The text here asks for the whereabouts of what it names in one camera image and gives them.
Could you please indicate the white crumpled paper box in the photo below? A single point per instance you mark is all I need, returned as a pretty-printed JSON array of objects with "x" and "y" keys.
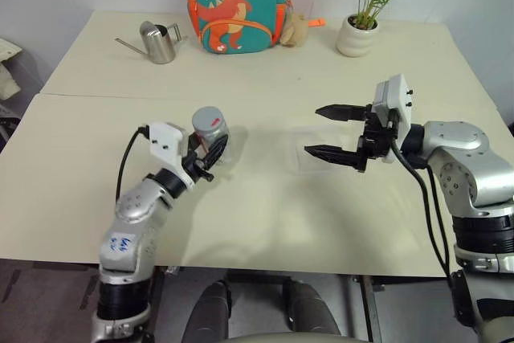
[{"x": 7, "y": 66}]

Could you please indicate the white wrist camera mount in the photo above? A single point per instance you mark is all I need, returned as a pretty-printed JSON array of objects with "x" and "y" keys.
[
  {"x": 165, "y": 139},
  {"x": 395, "y": 96}
]

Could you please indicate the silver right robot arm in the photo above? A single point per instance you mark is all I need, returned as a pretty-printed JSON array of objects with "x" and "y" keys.
[{"x": 466, "y": 158}]

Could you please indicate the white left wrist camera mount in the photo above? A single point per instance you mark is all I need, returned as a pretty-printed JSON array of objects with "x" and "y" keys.
[{"x": 165, "y": 139}]

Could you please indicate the beige plush toy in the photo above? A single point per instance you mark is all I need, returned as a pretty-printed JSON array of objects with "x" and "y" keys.
[{"x": 294, "y": 29}]

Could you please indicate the dark rounded robot leg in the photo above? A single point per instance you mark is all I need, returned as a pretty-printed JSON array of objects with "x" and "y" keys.
[
  {"x": 309, "y": 311},
  {"x": 206, "y": 311}
]

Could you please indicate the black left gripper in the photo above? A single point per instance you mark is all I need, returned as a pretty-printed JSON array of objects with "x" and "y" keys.
[{"x": 196, "y": 167}]

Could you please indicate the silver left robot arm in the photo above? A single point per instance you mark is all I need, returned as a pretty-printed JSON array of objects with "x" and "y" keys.
[{"x": 128, "y": 218}]

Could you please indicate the clear glass jar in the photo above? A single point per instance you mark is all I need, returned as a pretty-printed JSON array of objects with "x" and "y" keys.
[{"x": 229, "y": 154}]

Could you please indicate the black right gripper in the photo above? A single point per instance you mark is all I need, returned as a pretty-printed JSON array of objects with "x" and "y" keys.
[{"x": 377, "y": 138}]

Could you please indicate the steel watering can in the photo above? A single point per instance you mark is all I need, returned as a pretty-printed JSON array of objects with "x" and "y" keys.
[{"x": 160, "y": 43}]

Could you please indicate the teal dinosaur backpack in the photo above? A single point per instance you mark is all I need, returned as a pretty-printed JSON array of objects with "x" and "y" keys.
[{"x": 237, "y": 5}]

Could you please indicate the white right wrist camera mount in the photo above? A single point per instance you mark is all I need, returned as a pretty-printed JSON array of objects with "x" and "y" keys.
[{"x": 395, "y": 96}]

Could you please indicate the grey metal table frame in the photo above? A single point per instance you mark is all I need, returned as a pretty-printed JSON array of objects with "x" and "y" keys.
[{"x": 371, "y": 311}]

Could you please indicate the white ribbed plant pot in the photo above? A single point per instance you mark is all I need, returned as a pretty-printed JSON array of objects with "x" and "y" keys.
[{"x": 355, "y": 39}]

